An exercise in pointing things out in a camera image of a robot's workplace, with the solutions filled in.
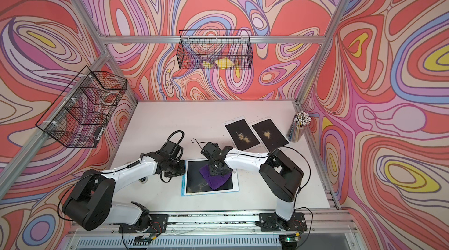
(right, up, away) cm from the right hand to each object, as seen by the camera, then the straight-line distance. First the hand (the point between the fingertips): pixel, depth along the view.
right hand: (217, 174), depth 87 cm
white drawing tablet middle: (+14, +19, +15) cm, 28 cm away
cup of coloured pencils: (+42, +28, 0) cm, 51 cm away
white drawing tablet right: (+30, +19, +15) cm, 39 cm away
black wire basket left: (-59, +31, -12) cm, 68 cm away
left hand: (-16, +1, +1) cm, 16 cm away
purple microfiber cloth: (-1, -1, -7) cm, 7 cm away
